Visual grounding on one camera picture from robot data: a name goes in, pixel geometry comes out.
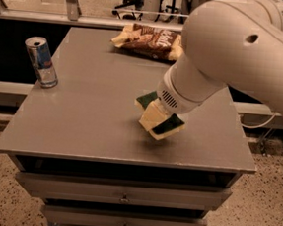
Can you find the white cable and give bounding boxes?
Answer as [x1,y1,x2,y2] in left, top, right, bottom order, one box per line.
[238,109,278,132]

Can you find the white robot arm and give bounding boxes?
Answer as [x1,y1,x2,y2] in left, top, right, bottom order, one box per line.
[140,0,283,130]

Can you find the blue silver energy drink can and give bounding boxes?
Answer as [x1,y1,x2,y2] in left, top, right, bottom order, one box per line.
[25,37,58,88]

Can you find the metal railing frame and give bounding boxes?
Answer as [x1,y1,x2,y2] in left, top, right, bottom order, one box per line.
[0,0,283,44]

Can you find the lower grey drawer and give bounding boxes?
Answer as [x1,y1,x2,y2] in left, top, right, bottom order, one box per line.
[42,205,206,226]

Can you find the black office chair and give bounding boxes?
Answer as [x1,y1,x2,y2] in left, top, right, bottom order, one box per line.
[111,0,144,21]

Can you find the brown chip bag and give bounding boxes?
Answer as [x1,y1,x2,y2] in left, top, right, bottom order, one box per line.
[111,24,183,61]

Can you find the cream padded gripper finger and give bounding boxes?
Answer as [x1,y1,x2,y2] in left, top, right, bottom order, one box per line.
[140,99,172,131]

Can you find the grey drawer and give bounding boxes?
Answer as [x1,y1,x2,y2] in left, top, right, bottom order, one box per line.
[42,205,206,226]
[16,172,232,211]

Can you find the upper grey drawer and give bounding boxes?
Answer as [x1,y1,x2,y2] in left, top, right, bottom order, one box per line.
[16,172,232,211]

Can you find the green and yellow sponge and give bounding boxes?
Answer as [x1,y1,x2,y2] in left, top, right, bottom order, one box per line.
[134,91,185,140]

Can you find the grey drawer cabinet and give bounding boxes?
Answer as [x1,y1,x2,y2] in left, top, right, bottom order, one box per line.
[0,28,255,226]

